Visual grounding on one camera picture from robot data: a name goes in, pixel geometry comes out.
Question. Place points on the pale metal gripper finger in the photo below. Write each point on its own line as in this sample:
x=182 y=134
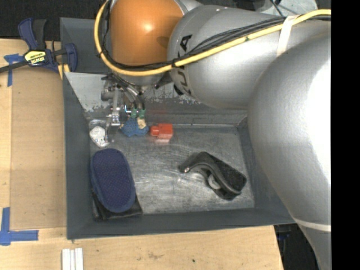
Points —
x=108 y=128
x=115 y=122

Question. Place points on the white crumpled plastic piece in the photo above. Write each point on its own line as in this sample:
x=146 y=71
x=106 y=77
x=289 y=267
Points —
x=98 y=135

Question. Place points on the blue knobbly toy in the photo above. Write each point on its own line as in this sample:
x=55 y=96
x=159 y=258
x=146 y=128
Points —
x=132 y=129

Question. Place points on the red plastic block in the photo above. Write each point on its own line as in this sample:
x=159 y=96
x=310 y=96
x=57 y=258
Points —
x=162 y=131

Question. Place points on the dark blue oval pad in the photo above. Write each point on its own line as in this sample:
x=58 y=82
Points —
x=112 y=179

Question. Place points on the grey metal bin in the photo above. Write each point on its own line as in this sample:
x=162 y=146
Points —
x=168 y=162

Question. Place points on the pale wood flat board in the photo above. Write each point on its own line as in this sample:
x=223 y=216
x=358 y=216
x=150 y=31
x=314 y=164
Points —
x=36 y=150

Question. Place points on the black flat block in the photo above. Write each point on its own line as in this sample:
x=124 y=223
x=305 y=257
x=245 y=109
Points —
x=132 y=210

